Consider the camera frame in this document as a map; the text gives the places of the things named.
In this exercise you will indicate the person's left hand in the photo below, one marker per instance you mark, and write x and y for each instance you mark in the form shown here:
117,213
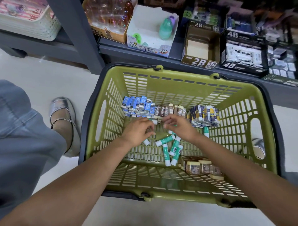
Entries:
137,131

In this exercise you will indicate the person's right hand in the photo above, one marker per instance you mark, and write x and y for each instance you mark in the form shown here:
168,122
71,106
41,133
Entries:
184,129

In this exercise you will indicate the person's left thumb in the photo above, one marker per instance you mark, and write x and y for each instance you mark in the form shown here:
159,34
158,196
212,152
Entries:
150,134

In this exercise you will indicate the person's right thumb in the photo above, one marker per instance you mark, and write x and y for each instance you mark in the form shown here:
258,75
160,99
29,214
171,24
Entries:
168,127

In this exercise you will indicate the person's right forearm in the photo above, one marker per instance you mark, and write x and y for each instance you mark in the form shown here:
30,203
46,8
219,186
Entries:
244,177

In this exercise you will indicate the person's left forearm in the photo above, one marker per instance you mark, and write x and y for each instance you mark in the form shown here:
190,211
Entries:
74,186

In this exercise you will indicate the row of brown sleeved erasers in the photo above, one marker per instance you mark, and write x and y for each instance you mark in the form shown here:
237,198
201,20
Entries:
166,110

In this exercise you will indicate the scattered green white glue sticks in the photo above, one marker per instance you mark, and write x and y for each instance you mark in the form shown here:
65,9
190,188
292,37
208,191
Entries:
166,154

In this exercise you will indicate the pile of blue sleeved erasers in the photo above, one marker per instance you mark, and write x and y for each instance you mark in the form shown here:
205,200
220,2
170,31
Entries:
137,106

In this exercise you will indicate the olive green shopping basket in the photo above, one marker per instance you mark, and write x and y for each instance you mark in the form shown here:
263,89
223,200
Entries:
177,93

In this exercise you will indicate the pile of navy yellow erasers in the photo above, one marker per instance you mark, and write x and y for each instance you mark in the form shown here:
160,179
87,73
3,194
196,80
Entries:
204,115

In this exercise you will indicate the group of cream picture erasers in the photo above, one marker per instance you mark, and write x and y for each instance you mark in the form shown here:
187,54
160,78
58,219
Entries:
197,167

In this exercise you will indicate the brown eraser display box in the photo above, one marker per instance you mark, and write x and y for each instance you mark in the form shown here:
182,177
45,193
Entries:
200,61

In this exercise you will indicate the silver right shoe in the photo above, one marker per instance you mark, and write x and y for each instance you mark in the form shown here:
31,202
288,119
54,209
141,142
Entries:
258,147

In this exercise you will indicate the silver shoe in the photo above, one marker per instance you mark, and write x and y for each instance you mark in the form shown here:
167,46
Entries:
258,147
60,106

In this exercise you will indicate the silver left shoe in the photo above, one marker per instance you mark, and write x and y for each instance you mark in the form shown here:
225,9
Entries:
60,106

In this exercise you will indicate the black eraser display box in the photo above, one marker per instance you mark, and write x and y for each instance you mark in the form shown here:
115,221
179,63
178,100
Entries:
244,68

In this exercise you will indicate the green bottle shaped sharpener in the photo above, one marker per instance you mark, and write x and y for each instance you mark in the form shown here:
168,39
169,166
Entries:
165,29

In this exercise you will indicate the white cardboard display box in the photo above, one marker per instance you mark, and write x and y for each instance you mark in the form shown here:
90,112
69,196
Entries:
146,28

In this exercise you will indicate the stack of white erasers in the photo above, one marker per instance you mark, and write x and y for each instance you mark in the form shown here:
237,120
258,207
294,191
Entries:
243,54

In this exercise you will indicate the purple bottle shaped sharpener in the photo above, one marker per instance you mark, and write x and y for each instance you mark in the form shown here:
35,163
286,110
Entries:
172,19

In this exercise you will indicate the dark box with green packets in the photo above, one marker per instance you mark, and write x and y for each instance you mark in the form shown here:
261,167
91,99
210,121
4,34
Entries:
202,16

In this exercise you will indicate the grey metal shelf unit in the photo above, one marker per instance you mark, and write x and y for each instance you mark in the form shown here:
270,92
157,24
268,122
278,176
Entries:
79,35

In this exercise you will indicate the cardboard box of clear bottles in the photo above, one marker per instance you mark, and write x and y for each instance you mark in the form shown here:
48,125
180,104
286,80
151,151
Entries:
109,16

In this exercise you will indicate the black box with blue erasers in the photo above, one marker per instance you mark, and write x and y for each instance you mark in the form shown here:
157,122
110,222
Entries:
241,23

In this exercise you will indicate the dark green box of erasers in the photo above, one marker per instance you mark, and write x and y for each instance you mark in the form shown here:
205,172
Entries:
282,69

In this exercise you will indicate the blue denim trousers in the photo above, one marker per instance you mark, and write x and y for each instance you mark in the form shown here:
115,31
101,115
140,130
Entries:
23,144

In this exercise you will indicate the white plastic slotted basket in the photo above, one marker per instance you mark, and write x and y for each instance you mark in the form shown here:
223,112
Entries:
44,28

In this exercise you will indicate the pink striped packet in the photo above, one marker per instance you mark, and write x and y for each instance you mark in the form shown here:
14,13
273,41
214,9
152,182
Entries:
21,8

